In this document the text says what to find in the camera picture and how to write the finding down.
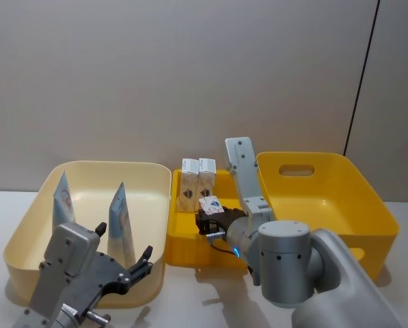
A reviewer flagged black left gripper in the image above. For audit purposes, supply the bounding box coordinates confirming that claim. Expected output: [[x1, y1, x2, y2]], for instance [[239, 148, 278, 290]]
[[38, 221, 154, 320]]

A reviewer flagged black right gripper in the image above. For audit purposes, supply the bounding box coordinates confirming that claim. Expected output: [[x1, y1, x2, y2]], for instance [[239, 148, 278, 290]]
[[196, 206, 249, 237]]

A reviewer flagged small white printed box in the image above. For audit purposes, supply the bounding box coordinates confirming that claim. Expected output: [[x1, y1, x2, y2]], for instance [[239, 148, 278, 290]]
[[198, 195, 223, 216]]

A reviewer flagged pale blue standing pouch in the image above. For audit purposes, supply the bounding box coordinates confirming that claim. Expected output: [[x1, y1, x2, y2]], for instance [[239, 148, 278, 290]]
[[52, 170, 77, 229], [107, 182, 137, 270]]

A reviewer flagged small yellow plastic tray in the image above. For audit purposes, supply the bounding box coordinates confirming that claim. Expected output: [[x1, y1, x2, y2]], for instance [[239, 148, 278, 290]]
[[165, 167, 260, 269]]

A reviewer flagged cream carton with white top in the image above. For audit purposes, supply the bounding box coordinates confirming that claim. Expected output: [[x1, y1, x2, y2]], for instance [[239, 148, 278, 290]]
[[178, 158, 200, 213], [197, 157, 218, 206]]

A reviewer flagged cream plastic bin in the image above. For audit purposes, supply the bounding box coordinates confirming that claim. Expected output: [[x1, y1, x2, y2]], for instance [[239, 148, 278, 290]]
[[2, 160, 173, 310]]

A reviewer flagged large yellow plastic bin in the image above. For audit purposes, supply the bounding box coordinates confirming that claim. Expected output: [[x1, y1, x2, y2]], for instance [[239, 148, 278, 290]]
[[256, 151, 401, 283]]

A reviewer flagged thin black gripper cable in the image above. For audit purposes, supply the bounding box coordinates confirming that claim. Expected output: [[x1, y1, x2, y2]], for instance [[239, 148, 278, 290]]
[[206, 231, 241, 256]]

